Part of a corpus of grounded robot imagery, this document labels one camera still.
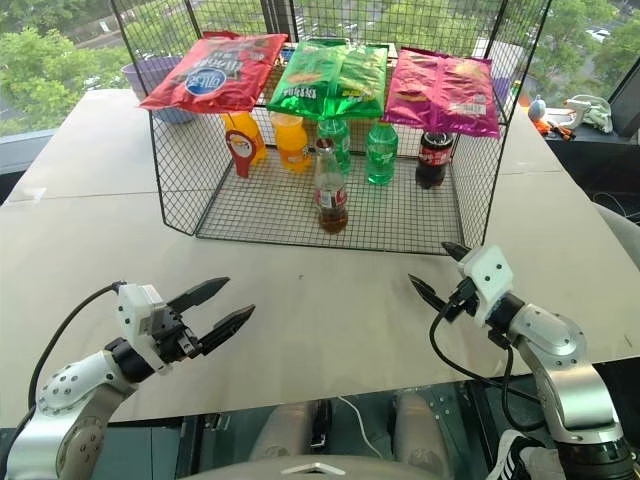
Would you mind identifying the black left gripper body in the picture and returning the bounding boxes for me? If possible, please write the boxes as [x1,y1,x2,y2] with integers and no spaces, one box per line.
[150,305,206,366]

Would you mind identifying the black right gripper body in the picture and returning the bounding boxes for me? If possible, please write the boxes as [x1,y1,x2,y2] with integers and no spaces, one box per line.
[441,277,481,322]

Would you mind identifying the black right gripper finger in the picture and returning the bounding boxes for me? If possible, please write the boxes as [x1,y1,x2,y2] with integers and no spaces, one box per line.
[440,241,470,263]
[407,272,447,316]

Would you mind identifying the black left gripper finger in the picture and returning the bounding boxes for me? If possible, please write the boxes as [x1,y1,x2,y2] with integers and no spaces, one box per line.
[165,276,232,314]
[197,303,257,358]

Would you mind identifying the dark cola plastic bottle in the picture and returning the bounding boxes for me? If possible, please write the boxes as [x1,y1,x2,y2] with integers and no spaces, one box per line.
[414,129,458,191]

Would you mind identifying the green soda plastic bottle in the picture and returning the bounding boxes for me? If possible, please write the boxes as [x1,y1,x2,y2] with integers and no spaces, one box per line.
[316,118,353,177]
[365,120,400,187]

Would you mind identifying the glass cola bottle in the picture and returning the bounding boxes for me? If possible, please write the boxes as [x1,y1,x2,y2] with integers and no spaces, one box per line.
[312,138,350,235]

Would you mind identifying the orange soda plastic bottle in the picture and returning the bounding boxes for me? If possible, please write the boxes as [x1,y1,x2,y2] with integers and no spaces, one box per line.
[269,112,313,174]
[221,111,268,167]

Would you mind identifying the grey robot left leg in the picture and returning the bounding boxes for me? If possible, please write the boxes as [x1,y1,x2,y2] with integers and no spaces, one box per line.
[248,398,333,463]

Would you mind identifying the grey robot leg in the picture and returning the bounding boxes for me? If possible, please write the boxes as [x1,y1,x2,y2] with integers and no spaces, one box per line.
[391,391,453,477]
[248,398,333,463]

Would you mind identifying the grey robot right leg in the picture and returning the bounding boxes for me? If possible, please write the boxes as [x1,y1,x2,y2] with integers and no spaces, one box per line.
[391,391,453,477]

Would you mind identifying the magenta chip bag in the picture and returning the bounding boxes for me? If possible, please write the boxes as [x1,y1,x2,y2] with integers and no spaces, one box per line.
[381,46,503,139]

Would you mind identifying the orange black hand tool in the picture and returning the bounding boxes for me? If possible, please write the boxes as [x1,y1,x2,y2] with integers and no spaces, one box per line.
[538,119,578,142]

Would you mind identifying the grey robot torso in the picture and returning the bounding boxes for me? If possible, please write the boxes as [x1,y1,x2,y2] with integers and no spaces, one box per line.
[182,455,431,480]

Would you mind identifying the white glue gun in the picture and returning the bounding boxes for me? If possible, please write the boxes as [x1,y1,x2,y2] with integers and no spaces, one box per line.
[561,93,614,135]

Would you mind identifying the green chip bag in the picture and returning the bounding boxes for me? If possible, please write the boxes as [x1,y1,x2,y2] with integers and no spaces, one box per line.
[265,39,391,122]

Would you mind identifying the red chip bag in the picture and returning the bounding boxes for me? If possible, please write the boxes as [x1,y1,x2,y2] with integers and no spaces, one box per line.
[138,30,291,116]

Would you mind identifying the purple plastic bowl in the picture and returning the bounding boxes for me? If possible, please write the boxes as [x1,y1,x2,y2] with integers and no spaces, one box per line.
[120,55,199,126]

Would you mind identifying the black monitor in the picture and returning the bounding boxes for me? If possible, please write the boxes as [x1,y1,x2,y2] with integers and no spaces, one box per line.
[608,73,640,140]

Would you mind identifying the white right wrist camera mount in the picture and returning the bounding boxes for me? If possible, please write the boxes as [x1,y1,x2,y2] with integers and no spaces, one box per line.
[456,244,517,329]

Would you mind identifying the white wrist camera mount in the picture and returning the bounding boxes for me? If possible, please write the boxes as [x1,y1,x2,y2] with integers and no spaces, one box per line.
[115,282,174,376]
[456,244,517,329]

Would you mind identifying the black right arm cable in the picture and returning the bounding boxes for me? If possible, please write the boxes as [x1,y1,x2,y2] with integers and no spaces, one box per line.
[429,298,547,432]

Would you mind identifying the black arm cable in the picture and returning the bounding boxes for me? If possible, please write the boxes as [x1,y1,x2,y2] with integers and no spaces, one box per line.
[27,280,127,417]
[429,298,547,432]

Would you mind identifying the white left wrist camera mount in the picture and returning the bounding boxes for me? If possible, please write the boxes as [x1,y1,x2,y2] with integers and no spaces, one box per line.
[115,282,174,376]

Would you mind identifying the black wire mesh rack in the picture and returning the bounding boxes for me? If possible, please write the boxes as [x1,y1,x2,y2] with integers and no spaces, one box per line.
[110,0,554,258]

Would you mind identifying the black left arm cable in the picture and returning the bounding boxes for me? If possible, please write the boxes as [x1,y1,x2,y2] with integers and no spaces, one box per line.
[27,280,127,417]

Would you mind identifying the thin white cable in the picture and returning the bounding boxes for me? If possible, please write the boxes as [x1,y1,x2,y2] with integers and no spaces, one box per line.
[336,394,387,460]

